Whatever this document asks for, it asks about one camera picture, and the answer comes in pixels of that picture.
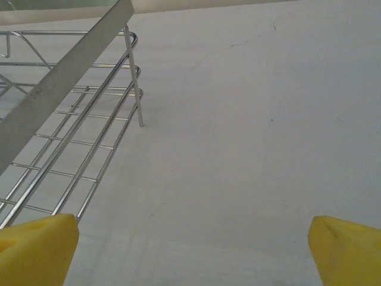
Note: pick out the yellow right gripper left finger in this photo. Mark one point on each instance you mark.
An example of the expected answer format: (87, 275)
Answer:
(32, 253)

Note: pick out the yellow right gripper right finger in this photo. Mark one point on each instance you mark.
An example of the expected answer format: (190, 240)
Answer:
(348, 256)

